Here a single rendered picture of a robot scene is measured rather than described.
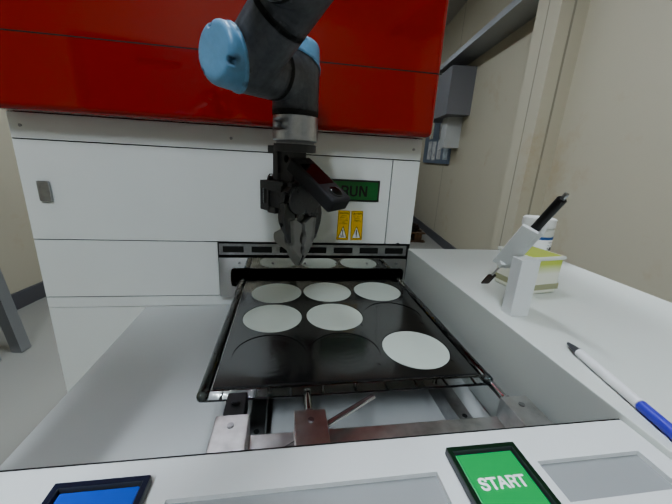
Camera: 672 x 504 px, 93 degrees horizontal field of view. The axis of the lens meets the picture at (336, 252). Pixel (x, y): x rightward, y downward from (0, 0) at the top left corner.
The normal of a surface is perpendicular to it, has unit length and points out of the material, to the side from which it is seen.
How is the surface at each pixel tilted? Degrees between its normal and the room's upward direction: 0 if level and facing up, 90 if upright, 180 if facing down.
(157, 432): 0
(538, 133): 90
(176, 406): 0
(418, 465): 0
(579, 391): 90
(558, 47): 90
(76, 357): 90
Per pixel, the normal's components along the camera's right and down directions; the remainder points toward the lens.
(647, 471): 0.05, -0.96
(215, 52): -0.55, 0.21
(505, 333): -0.99, -0.01
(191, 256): 0.15, 0.29
